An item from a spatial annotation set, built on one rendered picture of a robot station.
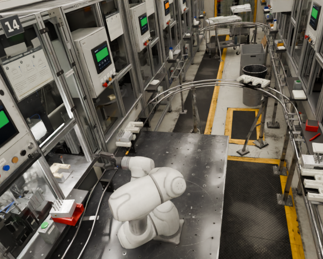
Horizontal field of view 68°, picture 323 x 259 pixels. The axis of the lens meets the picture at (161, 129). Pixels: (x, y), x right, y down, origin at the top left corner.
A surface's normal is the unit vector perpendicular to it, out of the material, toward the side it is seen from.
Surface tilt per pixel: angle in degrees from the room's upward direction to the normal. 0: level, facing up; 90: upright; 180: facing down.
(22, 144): 90
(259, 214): 0
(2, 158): 90
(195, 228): 0
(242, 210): 0
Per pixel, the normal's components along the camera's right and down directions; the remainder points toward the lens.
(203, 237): -0.13, -0.82
